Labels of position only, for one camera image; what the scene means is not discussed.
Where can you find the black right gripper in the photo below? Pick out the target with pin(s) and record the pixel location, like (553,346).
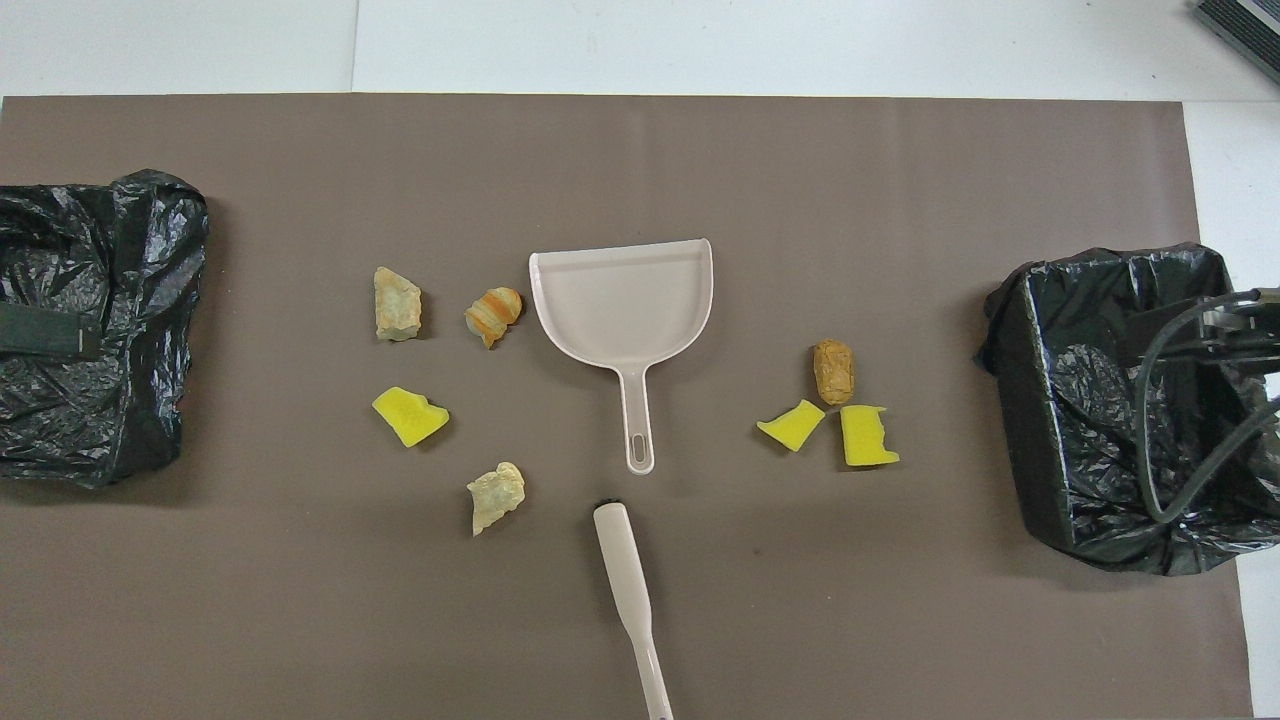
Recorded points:
(1245,322)

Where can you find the pale greenish foam chunk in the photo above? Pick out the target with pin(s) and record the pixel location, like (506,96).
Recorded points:
(397,304)
(495,495)

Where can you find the yellow sponge chunk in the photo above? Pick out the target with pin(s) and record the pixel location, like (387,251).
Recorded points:
(408,416)

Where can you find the orange striped foam chunk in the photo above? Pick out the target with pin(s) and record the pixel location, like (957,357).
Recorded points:
(492,312)

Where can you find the beige plastic dustpan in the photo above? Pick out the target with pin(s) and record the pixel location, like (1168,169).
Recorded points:
(620,310)

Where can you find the beige hand brush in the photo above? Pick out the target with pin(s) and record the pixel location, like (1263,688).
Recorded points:
(620,560)

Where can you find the black bag covered bin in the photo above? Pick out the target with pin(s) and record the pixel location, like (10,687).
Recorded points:
(130,300)

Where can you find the black bag lined open bin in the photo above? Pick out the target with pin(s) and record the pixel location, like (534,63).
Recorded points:
(1060,400)

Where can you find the yellow notched sponge piece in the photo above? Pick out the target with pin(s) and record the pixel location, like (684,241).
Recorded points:
(865,440)

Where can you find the dark grey ribbed device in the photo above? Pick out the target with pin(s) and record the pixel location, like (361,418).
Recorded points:
(1245,25)

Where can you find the brown cork chunk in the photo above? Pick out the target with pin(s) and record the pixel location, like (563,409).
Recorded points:
(833,372)

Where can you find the yellow wedge sponge piece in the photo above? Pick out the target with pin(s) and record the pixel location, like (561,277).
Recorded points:
(792,426)

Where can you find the brown table mat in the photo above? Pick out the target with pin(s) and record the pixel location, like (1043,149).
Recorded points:
(700,150)

